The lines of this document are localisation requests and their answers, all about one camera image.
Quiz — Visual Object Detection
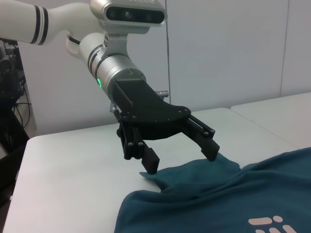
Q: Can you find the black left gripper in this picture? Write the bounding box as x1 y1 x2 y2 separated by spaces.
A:
108 77 221 176

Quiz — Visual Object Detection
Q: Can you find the teal blue printed t-shirt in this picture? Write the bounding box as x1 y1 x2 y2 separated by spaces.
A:
114 147 311 233

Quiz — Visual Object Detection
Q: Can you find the black equipment rack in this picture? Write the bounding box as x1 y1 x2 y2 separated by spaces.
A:
0 38 34 136

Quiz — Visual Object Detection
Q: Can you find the left arm plug with cable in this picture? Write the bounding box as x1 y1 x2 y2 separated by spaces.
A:
108 98 119 114

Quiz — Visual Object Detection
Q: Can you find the black cable bundle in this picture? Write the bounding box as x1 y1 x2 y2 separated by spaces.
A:
13 100 33 130

